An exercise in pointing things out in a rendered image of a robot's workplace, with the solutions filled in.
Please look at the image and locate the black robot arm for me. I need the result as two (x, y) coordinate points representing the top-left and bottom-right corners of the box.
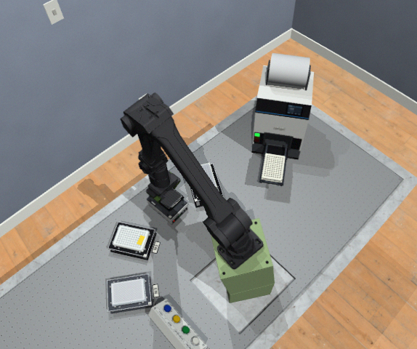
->
(120, 93), (264, 270)

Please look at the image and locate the white control panel with buttons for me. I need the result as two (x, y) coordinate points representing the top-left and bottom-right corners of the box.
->
(149, 299), (207, 349)

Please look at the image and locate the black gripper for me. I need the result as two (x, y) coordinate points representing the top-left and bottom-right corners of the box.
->
(146, 171), (181, 203)

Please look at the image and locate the white horizontal cylinder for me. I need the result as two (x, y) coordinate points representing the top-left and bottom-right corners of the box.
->
(268, 53), (310, 87)

